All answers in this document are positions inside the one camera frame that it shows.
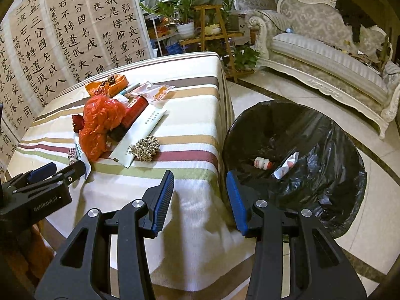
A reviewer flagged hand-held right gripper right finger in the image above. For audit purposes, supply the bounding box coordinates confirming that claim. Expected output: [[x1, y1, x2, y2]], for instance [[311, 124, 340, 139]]
[[225, 170, 368, 300]]

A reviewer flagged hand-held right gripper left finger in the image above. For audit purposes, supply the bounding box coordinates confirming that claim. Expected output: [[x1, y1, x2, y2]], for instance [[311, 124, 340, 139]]
[[34, 170, 176, 300]]

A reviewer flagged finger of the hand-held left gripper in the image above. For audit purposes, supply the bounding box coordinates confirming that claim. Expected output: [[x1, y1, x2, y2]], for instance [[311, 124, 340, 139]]
[[3, 162, 58, 194], [47, 160, 87, 186]]

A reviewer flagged red plastic bag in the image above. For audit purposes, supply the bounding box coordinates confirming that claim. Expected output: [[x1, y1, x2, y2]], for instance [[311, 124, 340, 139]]
[[79, 95, 127, 162]]

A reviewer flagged white paper package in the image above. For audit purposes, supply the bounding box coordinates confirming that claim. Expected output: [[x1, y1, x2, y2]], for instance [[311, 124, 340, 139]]
[[110, 106, 169, 167]]

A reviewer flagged trash bin with black bag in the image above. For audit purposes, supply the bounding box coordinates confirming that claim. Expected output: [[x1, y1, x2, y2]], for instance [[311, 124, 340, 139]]
[[221, 100, 367, 240]]

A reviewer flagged red can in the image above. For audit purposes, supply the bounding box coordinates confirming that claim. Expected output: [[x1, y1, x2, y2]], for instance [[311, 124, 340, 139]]
[[120, 95, 149, 129]]

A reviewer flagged white green printed packet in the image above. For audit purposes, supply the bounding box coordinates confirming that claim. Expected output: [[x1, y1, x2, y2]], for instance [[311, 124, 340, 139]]
[[72, 133, 92, 182]]

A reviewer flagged dark red wrapper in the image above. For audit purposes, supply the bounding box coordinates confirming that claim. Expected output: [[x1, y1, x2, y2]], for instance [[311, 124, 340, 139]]
[[72, 114, 86, 135]]

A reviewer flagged crumpled white paper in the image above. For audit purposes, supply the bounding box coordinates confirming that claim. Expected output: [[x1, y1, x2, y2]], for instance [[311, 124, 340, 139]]
[[273, 151, 300, 179]]

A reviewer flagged striped tablecloth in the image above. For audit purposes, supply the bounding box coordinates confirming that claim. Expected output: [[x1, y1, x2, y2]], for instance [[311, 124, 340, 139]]
[[6, 51, 251, 294]]

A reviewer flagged orange plastic bag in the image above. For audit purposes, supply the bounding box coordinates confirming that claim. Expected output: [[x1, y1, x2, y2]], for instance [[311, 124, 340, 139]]
[[85, 74, 129, 97]]

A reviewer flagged pale blue plastic tube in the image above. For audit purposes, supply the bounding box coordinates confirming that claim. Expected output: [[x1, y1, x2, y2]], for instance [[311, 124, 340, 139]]
[[116, 83, 142, 97]]

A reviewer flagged clear wrapper orange print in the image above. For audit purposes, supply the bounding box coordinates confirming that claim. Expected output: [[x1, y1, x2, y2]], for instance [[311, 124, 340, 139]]
[[129, 81, 176, 104]]

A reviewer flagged small low green plant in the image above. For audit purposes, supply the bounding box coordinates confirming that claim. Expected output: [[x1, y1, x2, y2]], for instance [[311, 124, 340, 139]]
[[233, 45, 260, 71]]

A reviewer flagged white metal shelf rack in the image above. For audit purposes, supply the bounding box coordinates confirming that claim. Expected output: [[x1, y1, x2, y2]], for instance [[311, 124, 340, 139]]
[[147, 15, 185, 57]]

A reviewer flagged wooden plant stand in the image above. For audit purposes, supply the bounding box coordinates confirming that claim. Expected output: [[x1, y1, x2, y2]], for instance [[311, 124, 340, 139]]
[[179, 4, 254, 82]]

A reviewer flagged ornate cream sofa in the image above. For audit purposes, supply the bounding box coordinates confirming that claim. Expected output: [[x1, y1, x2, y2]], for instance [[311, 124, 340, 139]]
[[245, 0, 400, 140]]

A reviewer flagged leafy plant in white pot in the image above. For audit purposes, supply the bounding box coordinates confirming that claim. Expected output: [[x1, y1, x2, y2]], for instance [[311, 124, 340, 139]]
[[139, 0, 213, 39]]

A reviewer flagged brown clutter pile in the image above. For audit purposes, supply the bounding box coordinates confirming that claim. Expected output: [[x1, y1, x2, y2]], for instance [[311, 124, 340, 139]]
[[334, 44, 391, 72]]

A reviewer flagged ornate cream armchair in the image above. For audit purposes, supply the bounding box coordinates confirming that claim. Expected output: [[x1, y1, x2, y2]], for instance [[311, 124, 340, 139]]
[[234, 0, 272, 60]]

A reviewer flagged black jacket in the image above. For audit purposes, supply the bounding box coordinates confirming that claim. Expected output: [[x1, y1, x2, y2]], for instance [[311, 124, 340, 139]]
[[336, 0, 377, 43]]

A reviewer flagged braided rope bundle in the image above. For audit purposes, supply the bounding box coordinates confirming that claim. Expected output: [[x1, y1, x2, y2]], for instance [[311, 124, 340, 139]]
[[127, 135, 161, 162]]

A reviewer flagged calligraphy paper wall sheet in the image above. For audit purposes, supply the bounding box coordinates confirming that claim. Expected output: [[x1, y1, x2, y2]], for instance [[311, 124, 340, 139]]
[[0, 28, 35, 169], [44, 0, 154, 83], [8, 0, 91, 122]]

